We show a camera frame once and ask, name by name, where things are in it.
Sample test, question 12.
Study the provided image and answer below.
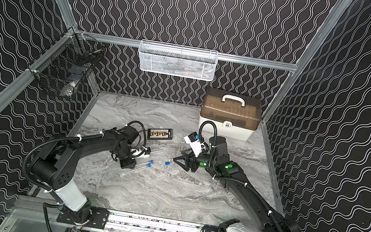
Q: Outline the white box brown lid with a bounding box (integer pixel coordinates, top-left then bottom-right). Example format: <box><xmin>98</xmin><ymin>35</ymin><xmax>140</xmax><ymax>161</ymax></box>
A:
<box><xmin>199</xmin><ymin>87</ymin><xmax>262</xmax><ymax>141</ymax></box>

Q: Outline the black charging board with cable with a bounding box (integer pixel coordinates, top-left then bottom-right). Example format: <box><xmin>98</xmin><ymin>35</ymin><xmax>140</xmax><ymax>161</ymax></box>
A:
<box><xmin>147</xmin><ymin>128</ymin><xmax>173</xmax><ymax>141</ymax></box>

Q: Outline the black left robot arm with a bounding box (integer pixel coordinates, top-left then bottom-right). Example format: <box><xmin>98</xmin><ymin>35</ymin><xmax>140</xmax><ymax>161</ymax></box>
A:
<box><xmin>21</xmin><ymin>120</ymin><xmax>147</xmax><ymax>223</ymax></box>

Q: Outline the black wire wall basket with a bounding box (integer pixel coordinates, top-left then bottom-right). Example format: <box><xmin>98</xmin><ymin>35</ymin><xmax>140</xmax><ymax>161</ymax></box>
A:
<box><xmin>31</xmin><ymin>33</ymin><xmax>106</xmax><ymax>98</ymax></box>

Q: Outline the white mesh wall basket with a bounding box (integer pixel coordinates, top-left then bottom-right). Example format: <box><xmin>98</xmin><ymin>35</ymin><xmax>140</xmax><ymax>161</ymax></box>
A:
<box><xmin>138</xmin><ymin>39</ymin><xmax>219</xmax><ymax>82</ymax></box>

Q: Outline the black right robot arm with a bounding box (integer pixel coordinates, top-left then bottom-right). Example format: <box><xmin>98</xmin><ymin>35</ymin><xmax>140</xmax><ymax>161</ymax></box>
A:
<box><xmin>173</xmin><ymin>120</ymin><xmax>301</xmax><ymax>232</ymax></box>

